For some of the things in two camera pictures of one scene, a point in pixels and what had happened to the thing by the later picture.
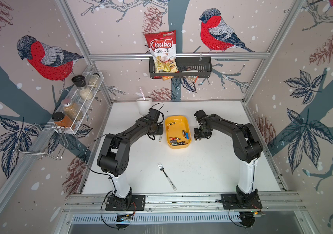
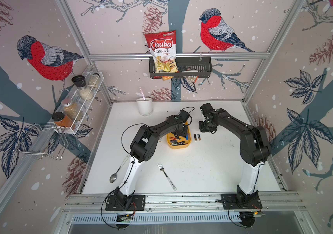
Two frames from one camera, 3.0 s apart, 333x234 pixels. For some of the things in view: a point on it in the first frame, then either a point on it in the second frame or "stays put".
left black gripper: (160, 132) -> (185, 132)
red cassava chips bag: (163, 47) stays put
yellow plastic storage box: (178, 131) stays put
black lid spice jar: (80, 81) stays put
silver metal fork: (162, 168) stays put
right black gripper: (196, 136) -> (202, 130)
